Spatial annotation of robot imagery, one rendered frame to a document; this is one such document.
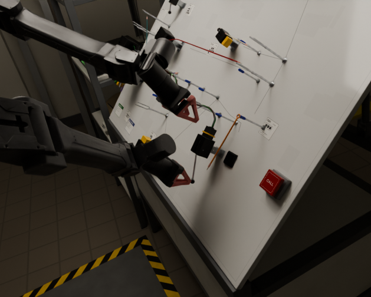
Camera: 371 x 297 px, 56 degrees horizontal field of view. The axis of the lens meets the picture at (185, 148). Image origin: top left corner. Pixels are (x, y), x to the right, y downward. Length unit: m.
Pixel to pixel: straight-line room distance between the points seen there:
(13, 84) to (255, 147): 2.96
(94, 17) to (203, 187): 2.76
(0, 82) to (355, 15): 3.18
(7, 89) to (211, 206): 2.90
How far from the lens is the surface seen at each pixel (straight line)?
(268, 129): 0.97
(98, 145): 0.70
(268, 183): 0.88
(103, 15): 3.63
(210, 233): 1.04
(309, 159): 0.87
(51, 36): 1.00
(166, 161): 0.96
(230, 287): 0.97
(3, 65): 3.61
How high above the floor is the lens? 1.67
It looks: 34 degrees down
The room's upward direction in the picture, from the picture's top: 12 degrees counter-clockwise
